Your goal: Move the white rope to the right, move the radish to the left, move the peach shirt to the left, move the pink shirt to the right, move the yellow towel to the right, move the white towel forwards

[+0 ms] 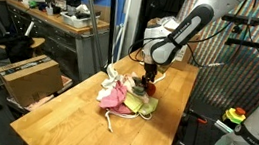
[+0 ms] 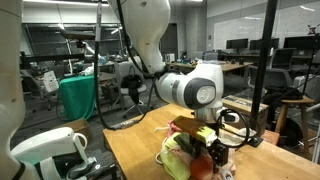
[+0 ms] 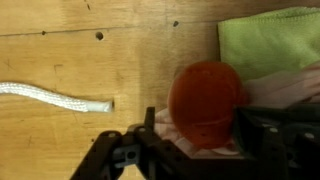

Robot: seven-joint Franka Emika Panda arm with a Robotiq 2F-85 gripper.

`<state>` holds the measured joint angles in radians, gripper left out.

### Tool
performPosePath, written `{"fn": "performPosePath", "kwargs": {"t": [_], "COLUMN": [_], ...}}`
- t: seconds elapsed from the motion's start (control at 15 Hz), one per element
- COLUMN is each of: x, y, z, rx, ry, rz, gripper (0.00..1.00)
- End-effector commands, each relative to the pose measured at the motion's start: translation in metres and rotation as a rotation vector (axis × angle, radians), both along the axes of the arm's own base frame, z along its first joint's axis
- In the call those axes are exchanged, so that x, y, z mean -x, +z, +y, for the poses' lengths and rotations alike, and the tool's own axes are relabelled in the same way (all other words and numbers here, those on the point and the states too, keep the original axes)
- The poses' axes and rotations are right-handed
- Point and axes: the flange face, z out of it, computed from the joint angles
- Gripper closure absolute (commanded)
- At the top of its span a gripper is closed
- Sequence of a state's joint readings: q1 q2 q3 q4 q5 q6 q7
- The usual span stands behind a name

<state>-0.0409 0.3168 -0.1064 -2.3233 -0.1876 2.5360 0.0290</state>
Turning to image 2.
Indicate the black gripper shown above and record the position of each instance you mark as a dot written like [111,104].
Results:
[219,153]

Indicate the peach shirt with orange print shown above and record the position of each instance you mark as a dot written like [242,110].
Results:
[230,166]

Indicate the red radish plush toy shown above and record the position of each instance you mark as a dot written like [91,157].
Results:
[201,166]

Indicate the pink cloth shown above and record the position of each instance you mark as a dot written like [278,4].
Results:
[173,128]

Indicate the yellow-green cloth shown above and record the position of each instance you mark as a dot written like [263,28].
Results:
[171,160]

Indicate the cardboard box with printed tape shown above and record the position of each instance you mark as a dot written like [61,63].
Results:
[240,103]

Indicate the black jacket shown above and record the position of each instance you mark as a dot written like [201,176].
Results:
[280,95]

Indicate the wooden office desk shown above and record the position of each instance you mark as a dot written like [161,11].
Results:
[233,66]

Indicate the wooden stool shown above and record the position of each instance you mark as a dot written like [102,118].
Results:
[298,100]

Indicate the grey mesh chair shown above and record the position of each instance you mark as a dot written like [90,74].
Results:
[273,78]

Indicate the black vertical pole stand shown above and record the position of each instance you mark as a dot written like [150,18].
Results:
[263,66]

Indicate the black handbag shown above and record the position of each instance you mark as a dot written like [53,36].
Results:
[131,83]

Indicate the black computer monitor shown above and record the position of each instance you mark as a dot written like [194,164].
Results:
[300,42]
[255,44]
[236,43]

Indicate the black tripod stand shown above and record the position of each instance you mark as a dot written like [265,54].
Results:
[309,63]

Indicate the grey office chair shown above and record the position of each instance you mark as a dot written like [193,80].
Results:
[121,71]

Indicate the small brown cardboard box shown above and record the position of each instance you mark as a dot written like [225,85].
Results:
[78,126]

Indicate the white paper sign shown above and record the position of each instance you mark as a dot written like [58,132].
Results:
[50,80]

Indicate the black stereo camera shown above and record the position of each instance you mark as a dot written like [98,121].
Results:
[78,35]

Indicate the black camera boom bar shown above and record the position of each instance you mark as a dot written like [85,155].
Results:
[50,57]

